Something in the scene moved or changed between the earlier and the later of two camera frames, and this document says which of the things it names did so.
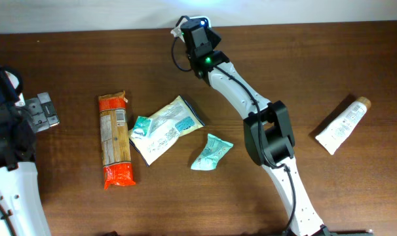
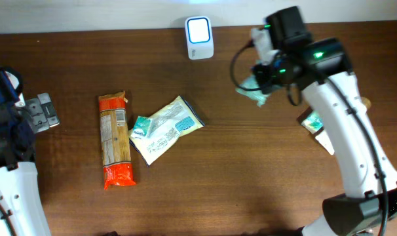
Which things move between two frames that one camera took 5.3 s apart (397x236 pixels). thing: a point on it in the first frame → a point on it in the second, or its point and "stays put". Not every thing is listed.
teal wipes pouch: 215,149 → 257,95
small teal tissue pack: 141,126 stays put
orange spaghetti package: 116,154 stays put
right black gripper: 211,39 → 265,86
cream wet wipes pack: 165,128 stays put
